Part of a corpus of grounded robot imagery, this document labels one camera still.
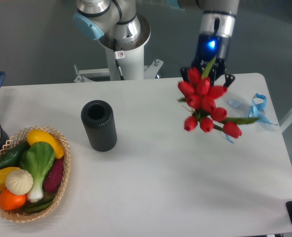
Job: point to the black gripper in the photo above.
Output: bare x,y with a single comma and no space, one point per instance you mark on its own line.
208,47

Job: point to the white steamed bun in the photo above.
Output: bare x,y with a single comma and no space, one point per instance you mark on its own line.
19,182

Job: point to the purple sweet potato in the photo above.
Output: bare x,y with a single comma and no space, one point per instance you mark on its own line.
54,177

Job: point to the orange fruit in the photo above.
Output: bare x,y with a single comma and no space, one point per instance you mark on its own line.
10,201

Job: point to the blue ribbon strip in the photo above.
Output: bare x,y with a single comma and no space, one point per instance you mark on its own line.
256,111

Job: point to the green cucumber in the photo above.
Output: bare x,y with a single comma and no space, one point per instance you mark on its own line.
13,156

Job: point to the red tulip bouquet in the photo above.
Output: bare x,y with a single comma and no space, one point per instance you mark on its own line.
201,95

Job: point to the yellow bell pepper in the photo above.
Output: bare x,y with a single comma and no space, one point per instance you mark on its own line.
3,175

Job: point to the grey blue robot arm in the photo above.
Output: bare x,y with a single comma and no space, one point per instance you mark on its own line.
218,17

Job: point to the green bok choy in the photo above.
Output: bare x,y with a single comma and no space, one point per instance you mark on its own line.
37,160

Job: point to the dark green bean pods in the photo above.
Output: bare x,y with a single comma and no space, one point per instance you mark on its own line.
38,206

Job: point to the dark ribbed cylindrical vase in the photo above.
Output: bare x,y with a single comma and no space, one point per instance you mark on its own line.
98,119

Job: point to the woven bamboo basket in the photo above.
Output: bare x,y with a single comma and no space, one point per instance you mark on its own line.
18,215

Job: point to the small pale blue cap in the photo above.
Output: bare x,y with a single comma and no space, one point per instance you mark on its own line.
234,103

